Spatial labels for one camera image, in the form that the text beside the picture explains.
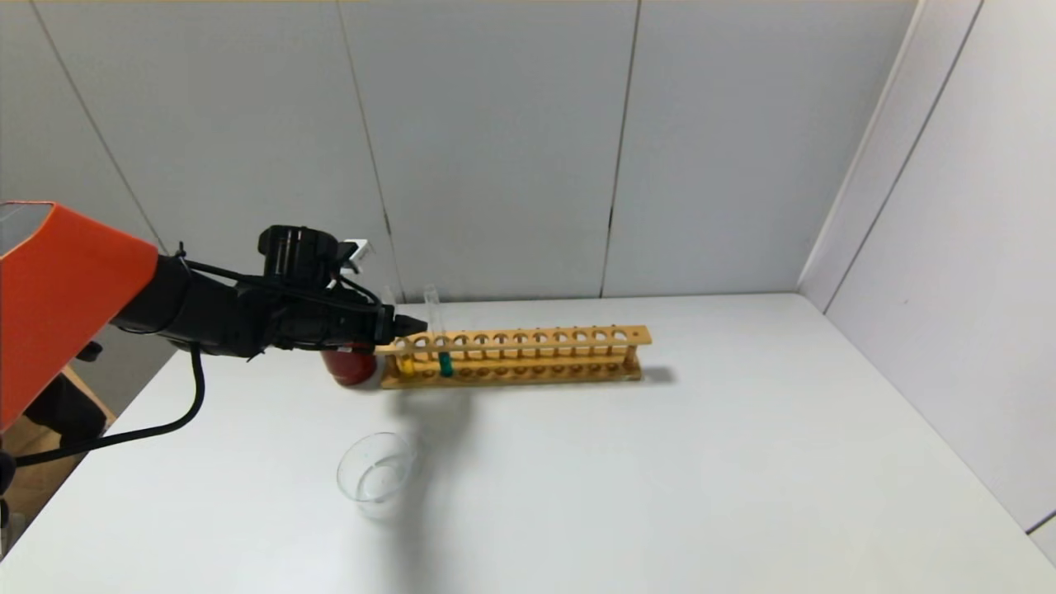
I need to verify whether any blue-stained glass test tube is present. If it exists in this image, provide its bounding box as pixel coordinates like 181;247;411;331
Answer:
423;284;455;380

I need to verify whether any small clear glass beaker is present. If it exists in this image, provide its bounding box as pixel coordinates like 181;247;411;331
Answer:
335;431;427;521

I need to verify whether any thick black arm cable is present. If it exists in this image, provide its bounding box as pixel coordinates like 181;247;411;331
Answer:
12;345;207;469

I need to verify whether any yellow-stained glass test tube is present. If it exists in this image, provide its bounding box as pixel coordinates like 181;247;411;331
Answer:
381;285;418;380

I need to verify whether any wooden test tube rack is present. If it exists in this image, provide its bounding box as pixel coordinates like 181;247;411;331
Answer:
372;324;653;390

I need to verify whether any red plastic cup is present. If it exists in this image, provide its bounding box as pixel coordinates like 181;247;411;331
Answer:
320;345;383;388

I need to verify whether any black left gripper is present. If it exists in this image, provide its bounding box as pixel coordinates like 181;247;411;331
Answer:
323;303;428;347

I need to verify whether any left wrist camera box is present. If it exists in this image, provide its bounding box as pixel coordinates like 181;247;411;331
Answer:
257;224;372;290

